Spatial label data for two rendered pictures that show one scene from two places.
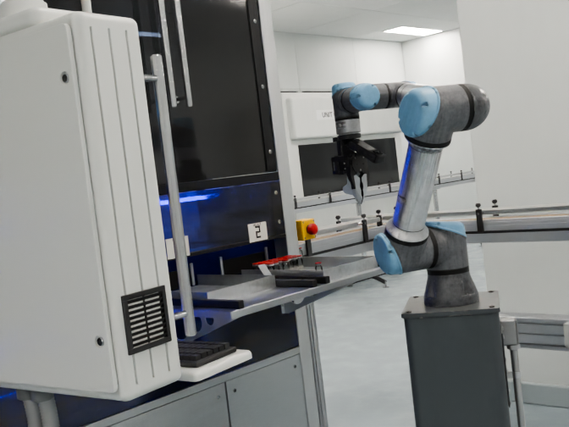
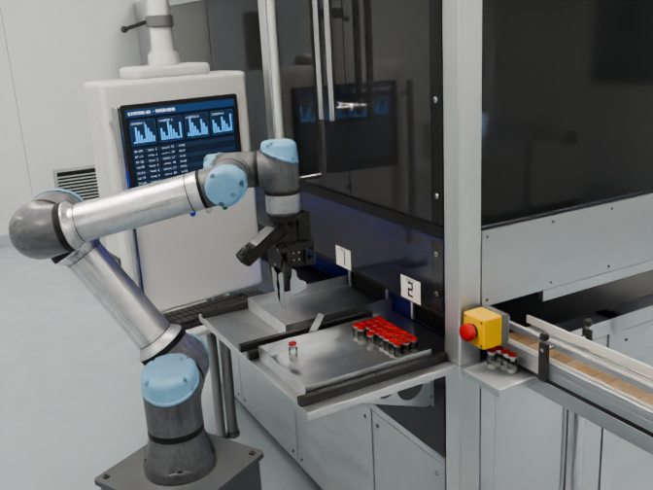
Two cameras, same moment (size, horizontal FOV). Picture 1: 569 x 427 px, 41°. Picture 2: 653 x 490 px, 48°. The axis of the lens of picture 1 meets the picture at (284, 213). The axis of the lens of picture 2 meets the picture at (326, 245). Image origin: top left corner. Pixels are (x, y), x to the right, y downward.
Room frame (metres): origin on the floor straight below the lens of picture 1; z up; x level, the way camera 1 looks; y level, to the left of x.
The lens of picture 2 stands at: (2.87, -1.61, 1.66)
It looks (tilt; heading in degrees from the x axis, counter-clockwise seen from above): 16 degrees down; 109
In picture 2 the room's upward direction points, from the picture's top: 3 degrees counter-clockwise
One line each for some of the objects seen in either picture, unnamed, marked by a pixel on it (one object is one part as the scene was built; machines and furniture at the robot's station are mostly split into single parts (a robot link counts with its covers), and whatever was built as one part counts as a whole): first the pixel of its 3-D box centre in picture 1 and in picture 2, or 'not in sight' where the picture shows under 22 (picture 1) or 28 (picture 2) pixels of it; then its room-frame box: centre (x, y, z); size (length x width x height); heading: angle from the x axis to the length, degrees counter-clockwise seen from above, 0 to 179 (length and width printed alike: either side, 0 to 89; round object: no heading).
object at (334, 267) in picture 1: (309, 268); (343, 354); (2.36, -0.06, 0.90); 0.34 x 0.26 x 0.04; 47
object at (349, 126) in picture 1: (347, 128); (282, 203); (2.30, -0.22, 1.31); 0.08 x 0.08 x 0.05
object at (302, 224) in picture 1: (301, 230); (485, 327); (2.71, -0.06, 0.99); 0.08 x 0.07 x 0.07; 47
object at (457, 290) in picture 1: (450, 284); (178, 444); (2.11, -0.44, 0.84); 0.15 x 0.15 x 0.10
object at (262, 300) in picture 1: (261, 286); (326, 336); (2.27, 0.09, 0.87); 0.70 x 0.48 x 0.02; 137
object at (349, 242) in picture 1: (325, 240); (631, 389); (3.01, -0.15, 0.92); 0.69 x 0.16 x 0.16; 137
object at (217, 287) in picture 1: (202, 288); (319, 303); (2.19, 0.26, 0.90); 0.34 x 0.26 x 0.04; 47
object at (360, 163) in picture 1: (349, 154); (289, 239); (2.31, -0.22, 1.23); 0.09 x 0.08 x 0.12; 46
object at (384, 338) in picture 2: (283, 266); (380, 340); (2.44, 0.02, 0.90); 0.18 x 0.02 x 0.05; 136
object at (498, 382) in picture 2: not in sight; (502, 374); (2.75, -0.04, 0.87); 0.14 x 0.13 x 0.02; 47
